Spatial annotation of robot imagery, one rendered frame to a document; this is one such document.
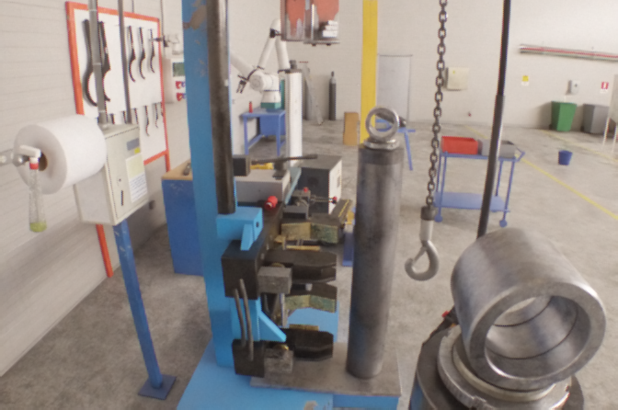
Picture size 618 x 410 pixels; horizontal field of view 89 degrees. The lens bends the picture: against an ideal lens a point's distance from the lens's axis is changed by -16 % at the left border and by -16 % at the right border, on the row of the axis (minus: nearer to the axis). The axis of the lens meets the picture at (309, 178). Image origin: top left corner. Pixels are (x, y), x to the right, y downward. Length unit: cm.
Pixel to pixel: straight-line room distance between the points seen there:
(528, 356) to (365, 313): 155
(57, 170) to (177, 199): 191
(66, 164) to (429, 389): 130
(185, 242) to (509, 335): 311
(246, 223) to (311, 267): 34
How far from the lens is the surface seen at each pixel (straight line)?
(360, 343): 212
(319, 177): 365
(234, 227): 167
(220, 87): 157
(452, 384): 48
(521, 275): 40
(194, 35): 173
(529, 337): 52
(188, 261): 351
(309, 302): 229
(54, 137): 146
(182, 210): 329
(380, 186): 166
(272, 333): 181
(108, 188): 170
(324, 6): 146
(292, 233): 204
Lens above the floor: 183
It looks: 17 degrees down
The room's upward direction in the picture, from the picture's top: straight up
